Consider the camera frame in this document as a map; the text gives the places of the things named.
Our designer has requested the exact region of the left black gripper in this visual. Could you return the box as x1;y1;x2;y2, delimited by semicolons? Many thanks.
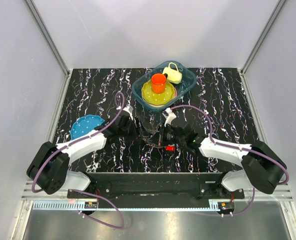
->
118;116;149;143

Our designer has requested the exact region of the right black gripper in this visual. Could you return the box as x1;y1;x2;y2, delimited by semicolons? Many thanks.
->
147;123;186;147

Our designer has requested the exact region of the large ring of keys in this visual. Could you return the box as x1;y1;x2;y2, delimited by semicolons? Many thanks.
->
140;129;163;150

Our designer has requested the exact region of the red key tag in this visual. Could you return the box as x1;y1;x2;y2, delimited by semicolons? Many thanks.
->
165;145;175;152

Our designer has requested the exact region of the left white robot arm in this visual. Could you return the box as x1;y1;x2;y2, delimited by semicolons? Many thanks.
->
27;114;148;198

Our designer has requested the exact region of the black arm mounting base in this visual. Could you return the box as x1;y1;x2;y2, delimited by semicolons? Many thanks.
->
66;173;245;200

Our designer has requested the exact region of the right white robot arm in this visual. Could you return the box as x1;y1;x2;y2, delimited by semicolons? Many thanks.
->
157;123;286;198

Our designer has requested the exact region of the yellow dotted plate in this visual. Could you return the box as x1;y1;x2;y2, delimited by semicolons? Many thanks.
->
141;81;177;106

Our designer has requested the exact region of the orange cup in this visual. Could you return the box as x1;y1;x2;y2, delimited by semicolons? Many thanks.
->
151;73;167;94

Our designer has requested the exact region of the cream yellow mug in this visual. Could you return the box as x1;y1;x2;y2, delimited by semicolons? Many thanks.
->
162;62;182;84

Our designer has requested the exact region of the blue dotted plate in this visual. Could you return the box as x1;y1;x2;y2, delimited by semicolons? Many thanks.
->
70;114;105;140

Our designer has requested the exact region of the teal transparent plastic bin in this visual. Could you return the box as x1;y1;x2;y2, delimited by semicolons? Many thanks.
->
132;60;196;112

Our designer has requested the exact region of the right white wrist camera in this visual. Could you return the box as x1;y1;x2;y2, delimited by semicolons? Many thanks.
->
162;107;177;126

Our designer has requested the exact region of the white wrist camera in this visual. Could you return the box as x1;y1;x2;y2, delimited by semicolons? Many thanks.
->
117;105;133;120
162;107;177;126

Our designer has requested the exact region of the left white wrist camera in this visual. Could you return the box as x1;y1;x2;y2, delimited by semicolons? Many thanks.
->
117;105;133;120

